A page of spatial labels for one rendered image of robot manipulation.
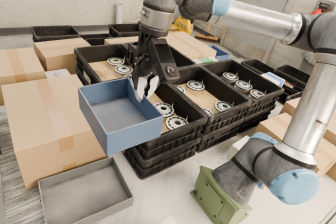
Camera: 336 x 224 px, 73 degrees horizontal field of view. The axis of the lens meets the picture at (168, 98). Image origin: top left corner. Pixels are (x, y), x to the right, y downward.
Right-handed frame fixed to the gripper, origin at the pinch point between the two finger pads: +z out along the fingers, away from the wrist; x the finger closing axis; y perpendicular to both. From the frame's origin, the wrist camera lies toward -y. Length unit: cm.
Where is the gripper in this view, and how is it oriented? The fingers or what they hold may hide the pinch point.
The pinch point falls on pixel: (143, 100)
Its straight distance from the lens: 63.9
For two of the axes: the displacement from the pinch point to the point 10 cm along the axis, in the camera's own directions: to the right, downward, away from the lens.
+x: -8.1, 1.1, -5.7
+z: -2.4, 8.3, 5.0
